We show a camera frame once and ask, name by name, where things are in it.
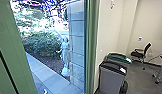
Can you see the green lid trash bin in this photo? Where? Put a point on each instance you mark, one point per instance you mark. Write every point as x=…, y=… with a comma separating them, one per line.
x=119, y=59

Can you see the grey trash bin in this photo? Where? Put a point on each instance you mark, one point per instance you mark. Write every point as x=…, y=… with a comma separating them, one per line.
x=112, y=78

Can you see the green outdoor hedge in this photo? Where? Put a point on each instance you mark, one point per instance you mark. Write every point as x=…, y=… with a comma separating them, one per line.
x=42, y=43

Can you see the black office chair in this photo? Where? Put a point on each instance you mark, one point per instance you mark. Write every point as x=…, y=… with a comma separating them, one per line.
x=142, y=52

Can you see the grey folding table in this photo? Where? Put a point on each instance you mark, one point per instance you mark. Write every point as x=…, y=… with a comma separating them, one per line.
x=160, y=68

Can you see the white wall switch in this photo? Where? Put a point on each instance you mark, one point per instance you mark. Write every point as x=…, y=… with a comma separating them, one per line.
x=112, y=4

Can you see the white wall outlet blue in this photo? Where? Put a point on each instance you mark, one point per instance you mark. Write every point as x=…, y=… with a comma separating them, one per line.
x=139, y=38

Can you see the green framed glass wall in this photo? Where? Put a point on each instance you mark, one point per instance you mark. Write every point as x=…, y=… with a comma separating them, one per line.
x=10, y=60

